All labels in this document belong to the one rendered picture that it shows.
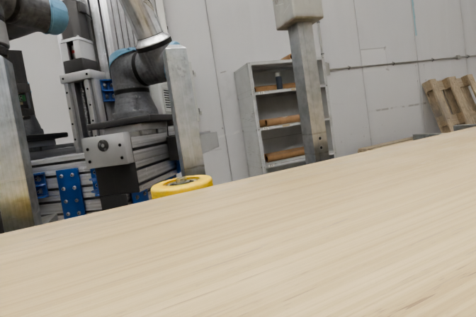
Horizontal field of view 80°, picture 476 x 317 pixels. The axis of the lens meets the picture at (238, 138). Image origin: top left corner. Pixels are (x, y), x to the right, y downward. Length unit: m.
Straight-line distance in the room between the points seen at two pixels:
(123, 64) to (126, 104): 0.13
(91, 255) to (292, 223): 0.13
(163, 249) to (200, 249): 0.03
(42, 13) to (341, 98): 3.58
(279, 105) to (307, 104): 2.86
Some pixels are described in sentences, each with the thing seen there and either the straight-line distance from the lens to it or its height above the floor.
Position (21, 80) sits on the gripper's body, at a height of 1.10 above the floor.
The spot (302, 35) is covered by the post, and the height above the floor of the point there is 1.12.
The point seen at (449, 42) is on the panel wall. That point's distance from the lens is 5.54.
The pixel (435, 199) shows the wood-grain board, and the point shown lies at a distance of 0.24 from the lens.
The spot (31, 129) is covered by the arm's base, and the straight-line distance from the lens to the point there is 1.31.
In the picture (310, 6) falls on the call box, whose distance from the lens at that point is 0.62.
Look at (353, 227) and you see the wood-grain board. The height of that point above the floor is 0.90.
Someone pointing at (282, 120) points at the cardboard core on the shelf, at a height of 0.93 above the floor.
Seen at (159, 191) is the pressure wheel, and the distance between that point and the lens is 0.36.
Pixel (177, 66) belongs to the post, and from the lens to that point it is 0.49.
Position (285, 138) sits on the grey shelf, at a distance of 3.45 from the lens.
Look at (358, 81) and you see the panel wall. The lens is 4.16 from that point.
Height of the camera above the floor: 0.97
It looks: 3 degrees down
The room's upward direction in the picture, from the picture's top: 8 degrees counter-clockwise
